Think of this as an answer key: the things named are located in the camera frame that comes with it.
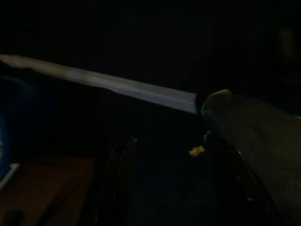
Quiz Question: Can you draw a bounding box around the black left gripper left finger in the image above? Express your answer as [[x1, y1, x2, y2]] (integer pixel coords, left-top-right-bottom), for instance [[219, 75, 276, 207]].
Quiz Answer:
[[93, 136, 138, 226]]

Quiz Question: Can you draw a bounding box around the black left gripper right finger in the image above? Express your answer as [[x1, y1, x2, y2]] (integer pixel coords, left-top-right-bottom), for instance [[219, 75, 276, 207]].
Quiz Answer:
[[202, 131, 279, 226]]

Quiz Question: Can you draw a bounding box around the small yellow trash piece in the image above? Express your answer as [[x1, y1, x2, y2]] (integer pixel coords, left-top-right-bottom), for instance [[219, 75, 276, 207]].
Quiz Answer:
[[188, 145, 205, 157]]

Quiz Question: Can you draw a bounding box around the brown wooden board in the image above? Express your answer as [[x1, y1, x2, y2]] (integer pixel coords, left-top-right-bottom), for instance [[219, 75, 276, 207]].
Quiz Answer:
[[0, 157, 95, 226]]

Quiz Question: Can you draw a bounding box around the white edge strip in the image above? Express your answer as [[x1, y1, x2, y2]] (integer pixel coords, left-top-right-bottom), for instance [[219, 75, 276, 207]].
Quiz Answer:
[[0, 163, 20, 190]]

